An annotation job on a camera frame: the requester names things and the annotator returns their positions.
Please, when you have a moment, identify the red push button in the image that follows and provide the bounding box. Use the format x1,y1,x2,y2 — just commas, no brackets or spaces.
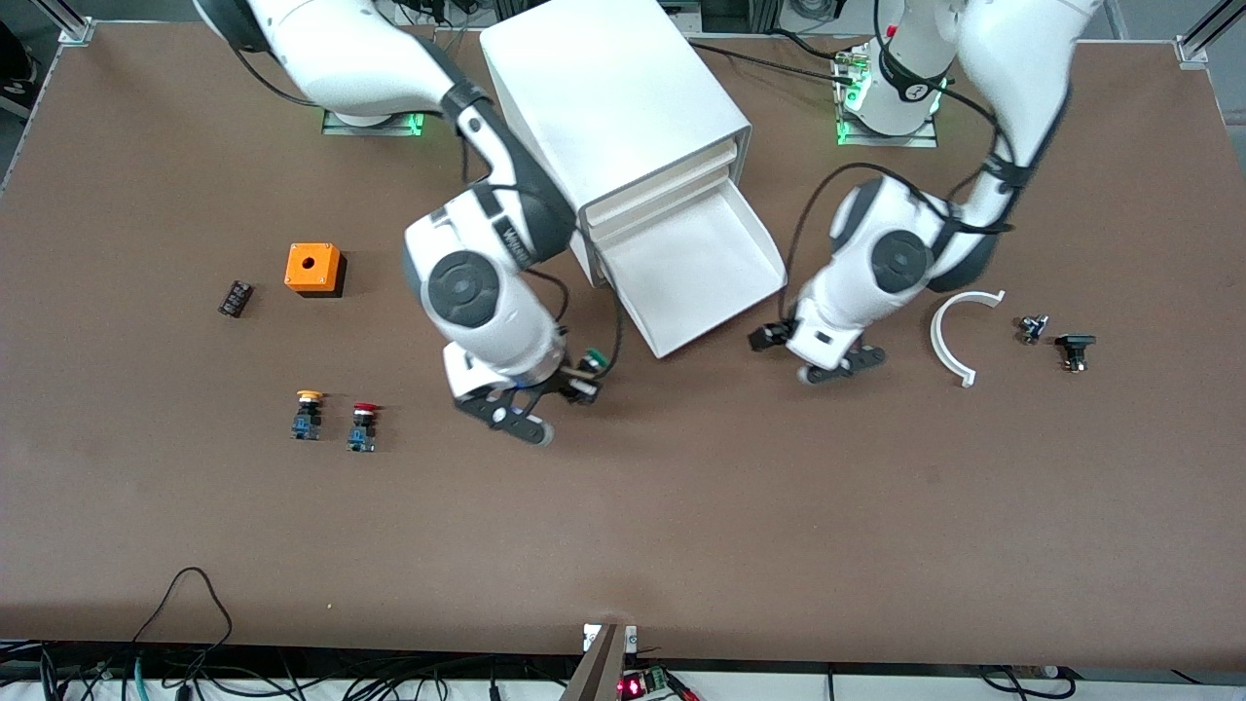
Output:
346,401,383,454

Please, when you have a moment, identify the red LED circuit board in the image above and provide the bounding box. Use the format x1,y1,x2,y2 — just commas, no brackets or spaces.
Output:
618,667,673,700

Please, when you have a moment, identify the tangled black cable bundle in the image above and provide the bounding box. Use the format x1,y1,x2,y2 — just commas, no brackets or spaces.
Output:
0,638,585,701

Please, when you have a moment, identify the green push button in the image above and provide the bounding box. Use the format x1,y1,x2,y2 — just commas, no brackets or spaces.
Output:
569,349,611,400

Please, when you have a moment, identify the aluminium frame profile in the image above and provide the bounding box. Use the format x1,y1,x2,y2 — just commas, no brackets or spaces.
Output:
29,0,94,46
1173,0,1246,65

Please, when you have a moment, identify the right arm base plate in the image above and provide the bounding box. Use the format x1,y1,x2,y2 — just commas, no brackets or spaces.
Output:
321,109,426,137

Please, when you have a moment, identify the white curved bracket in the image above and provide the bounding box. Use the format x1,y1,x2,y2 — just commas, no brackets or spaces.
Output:
930,290,1007,388

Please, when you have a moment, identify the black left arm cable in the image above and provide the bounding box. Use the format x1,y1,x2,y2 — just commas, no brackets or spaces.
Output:
784,0,1018,322

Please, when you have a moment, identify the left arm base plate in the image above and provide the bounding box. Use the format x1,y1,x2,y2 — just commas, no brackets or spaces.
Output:
835,44,938,149

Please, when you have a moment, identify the black looped table cable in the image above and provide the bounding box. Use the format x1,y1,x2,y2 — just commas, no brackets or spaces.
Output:
131,568,235,648

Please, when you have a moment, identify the black cable on table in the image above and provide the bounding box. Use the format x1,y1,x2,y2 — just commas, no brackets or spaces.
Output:
686,41,862,79

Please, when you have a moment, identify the orange button box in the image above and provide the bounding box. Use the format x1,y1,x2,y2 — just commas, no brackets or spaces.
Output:
284,242,348,299

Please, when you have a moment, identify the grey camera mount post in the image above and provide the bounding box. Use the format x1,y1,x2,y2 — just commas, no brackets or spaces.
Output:
560,623,639,701

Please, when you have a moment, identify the yellow push button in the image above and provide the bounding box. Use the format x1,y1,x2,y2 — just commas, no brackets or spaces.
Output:
290,389,326,441

